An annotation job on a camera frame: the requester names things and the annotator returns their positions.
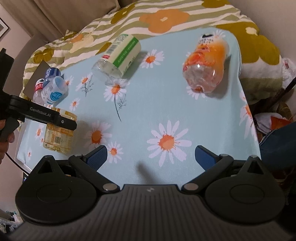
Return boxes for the yellow vitamin C cup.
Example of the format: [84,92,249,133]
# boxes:
[43,107,79,154]

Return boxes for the person's left hand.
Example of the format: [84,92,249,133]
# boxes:
[0,132,15,164]

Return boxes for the grey bed headboard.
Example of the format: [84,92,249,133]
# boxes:
[4,34,48,96]

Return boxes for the red label clear bottle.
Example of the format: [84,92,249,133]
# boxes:
[32,78,44,105]

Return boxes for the white light-blue label bottle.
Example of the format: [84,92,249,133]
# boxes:
[41,76,68,105]

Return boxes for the grey open laptop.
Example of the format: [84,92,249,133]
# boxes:
[20,61,50,100]

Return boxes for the dark blue label bottle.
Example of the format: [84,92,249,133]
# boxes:
[43,67,61,88]

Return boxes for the colourful bag clutter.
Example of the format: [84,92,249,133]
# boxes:
[255,58,295,135]

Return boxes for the daisy print blue tablecloth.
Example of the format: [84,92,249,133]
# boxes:
[14,27,262,176]

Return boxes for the orange label clear bottle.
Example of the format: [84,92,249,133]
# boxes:
[183,31,229,94]

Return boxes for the beige curtain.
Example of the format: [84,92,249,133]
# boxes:
[1,0,134,42]

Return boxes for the floral striped duvet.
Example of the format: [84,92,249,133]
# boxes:
[23,1,282,104]

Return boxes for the green white label bottle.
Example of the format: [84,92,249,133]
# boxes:
[92,34,142,86]

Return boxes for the black cable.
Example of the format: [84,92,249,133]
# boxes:
[5,151,32,178]

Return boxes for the framed wall picture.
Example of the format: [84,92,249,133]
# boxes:
[0,19,10,38]

